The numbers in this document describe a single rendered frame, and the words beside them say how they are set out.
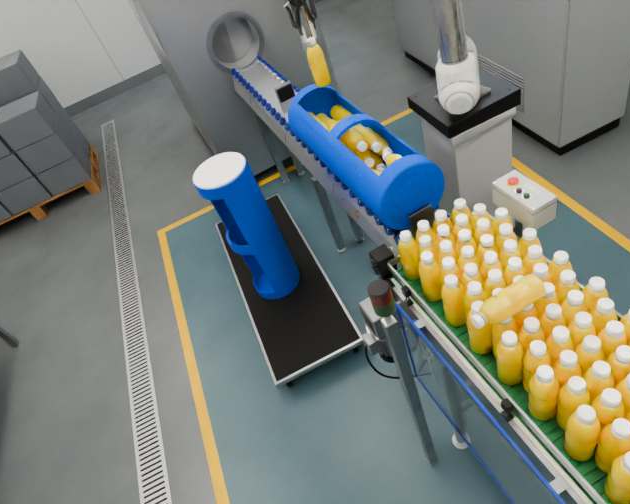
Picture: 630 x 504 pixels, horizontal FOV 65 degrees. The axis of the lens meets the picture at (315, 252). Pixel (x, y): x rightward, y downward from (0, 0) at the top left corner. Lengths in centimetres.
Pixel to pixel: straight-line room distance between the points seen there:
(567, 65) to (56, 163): 412
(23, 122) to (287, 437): 349
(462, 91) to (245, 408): 191
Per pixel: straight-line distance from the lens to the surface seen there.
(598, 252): 313
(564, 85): 343
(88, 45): 682
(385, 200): 180
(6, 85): 528
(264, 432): 274
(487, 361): 164
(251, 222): 256
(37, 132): 497
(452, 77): 206
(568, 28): 326
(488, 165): 251
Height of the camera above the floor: 232
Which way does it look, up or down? 44 degrees down
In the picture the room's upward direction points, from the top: 23 degrees counter-clockwise
